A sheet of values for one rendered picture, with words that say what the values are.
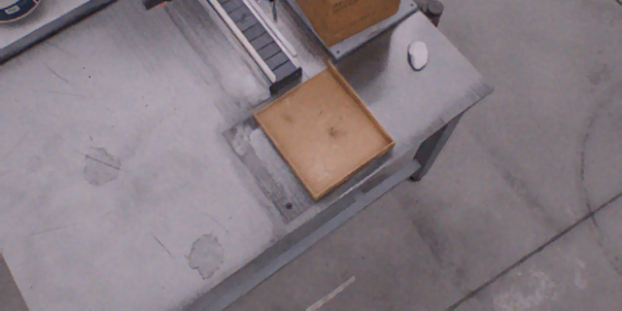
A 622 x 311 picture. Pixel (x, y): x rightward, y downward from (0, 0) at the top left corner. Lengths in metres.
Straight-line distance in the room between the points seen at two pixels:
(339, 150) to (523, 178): 1.18
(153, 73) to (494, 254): 1.49
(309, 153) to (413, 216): 0.93
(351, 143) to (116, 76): 0.70
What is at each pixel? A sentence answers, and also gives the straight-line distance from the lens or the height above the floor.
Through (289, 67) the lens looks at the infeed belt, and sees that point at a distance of 1.48.
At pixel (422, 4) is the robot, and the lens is 2.37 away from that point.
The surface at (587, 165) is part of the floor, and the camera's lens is 2.56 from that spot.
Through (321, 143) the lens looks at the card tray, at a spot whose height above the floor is 0.83.
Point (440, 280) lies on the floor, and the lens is 2.23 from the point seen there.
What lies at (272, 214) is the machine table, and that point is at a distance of 1.38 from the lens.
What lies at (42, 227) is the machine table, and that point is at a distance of 1.54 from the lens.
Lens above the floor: 2.17
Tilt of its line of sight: 68 degrees down
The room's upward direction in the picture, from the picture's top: 2 degrees counter-clockwise
